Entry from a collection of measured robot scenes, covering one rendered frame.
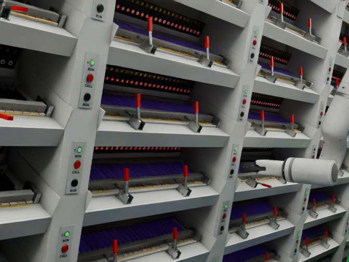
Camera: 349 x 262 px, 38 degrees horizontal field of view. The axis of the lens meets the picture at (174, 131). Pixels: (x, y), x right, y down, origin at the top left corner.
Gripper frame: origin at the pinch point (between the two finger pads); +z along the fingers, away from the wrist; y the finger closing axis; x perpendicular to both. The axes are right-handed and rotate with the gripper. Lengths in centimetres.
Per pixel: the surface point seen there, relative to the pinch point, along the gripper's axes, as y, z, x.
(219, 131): 18.9, 0.3, -12.2
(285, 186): -36.4, 1.6, 9.5
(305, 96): -39.9, -4.1, -28.5
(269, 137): -12.8, -2.0, -10.8
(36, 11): 94, -1, -35
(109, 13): 78, -6, -37
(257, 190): -10.6, 1.4, 9.1
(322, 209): -97, 8, 25
